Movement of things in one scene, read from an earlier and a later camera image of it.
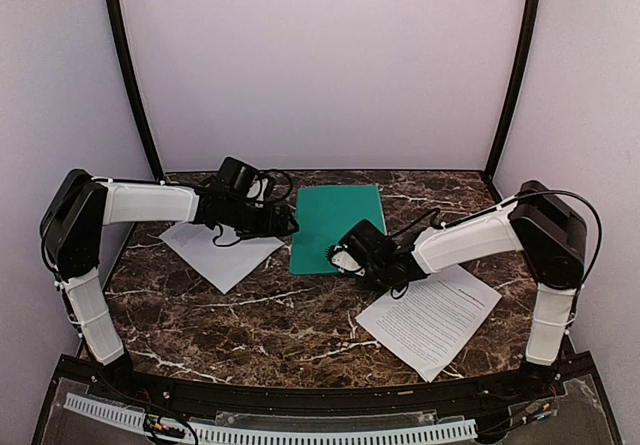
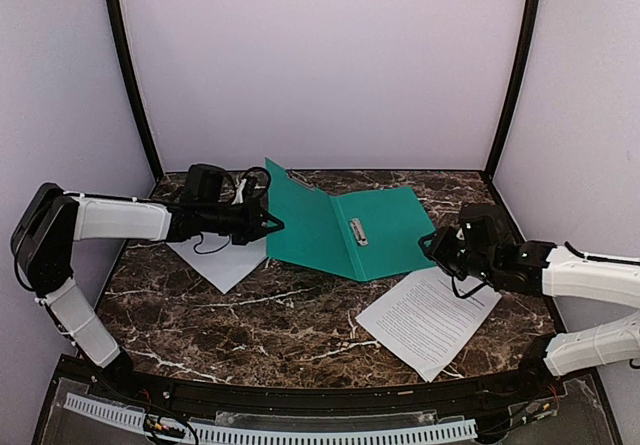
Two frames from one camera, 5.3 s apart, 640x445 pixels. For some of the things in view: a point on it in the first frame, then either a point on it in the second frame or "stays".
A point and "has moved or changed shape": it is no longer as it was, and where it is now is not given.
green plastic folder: (323, 215) has moved or changed shape
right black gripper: (350, 238) -> (442, 248)
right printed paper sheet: (435, 321) stays
